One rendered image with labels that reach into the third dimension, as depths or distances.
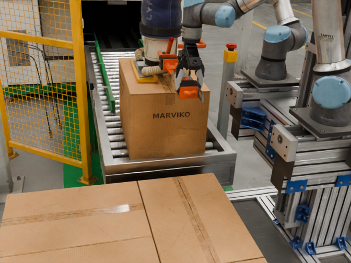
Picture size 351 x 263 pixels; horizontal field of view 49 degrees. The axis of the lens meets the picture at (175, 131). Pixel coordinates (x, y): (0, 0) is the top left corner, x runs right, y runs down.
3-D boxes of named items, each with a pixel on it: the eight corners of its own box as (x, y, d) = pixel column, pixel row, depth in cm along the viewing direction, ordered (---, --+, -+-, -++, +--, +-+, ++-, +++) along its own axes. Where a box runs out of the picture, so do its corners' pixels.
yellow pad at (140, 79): (129, 62, 226) (129, 54, 223) (147, 62, 228) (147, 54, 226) (137, 83, 196) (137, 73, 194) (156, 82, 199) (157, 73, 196)
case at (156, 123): (119, 117, 254) (118, 57, 236) (178, 114, 262) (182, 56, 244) (130, 165, 202) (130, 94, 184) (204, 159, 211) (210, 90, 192)
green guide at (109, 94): (87, 48, 394) (86, 39, 389) (97, 48, 396) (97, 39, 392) (99, 112, 256) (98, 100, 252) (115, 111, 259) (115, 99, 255)
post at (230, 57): (210, 180, 291) (223, 48, 245) (219, 179, 292) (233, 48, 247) (213, 185, 285) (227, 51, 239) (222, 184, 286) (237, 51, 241)
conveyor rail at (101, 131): (84, 62, 400) (83, 44, 391) (90, 62, 401) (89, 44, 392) (105, 195, 202) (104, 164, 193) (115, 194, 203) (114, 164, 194)
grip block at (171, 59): (158, 66, 191) (158, 54, 188) (177, 65, 193) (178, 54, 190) (161, 71, 183) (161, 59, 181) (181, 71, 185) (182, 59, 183)
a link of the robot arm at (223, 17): (241, 3, 142) (213, 0, 146) (229, 7, 133) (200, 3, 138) (237, 25, 145) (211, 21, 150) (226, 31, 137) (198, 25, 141)
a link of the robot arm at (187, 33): (204, 28, 144) (183, 28, 143) (203, 40, 146) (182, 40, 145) (198, 24, 151) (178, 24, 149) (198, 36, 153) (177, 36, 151)
